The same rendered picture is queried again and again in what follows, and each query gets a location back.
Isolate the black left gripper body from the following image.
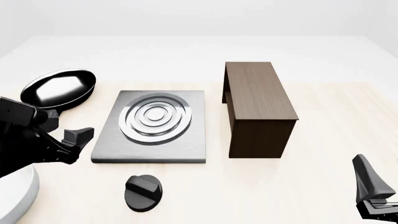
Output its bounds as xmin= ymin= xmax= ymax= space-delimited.
xmin=30 ymin=129 xmax=81 ymax=166

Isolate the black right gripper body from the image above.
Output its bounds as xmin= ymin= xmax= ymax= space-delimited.
xmin=355 ymin=194 xmax=398 ymax=220

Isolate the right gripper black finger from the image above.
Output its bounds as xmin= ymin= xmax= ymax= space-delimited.
xmin=351 ymin=153 xmax=397 ymax=204

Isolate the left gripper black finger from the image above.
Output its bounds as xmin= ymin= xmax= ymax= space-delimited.
xmin=62 ymin=126 xmax=95 ymax=153
xmin=38 ymin=108 xmax=60 ymax=133

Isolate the flat stove plate with rings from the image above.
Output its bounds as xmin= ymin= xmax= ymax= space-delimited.
xmin=90 ymin=90 xmax=207 ymax=164

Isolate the round black stove knob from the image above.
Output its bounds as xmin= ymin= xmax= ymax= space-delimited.
xmin=124 ymin=174 xmax=164 ymax=213

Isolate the black frying pan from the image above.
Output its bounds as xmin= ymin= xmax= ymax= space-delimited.
xmin=20 ymin=68 xmax=97 ymax=110

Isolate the white round plate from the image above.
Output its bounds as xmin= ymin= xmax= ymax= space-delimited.
xmin=0 ymin=164 xmax=40 ymax=224

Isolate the dark brown wooden cabinet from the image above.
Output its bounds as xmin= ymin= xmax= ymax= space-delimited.
xmin=221 ymin=61 xmax=300 ymax=159

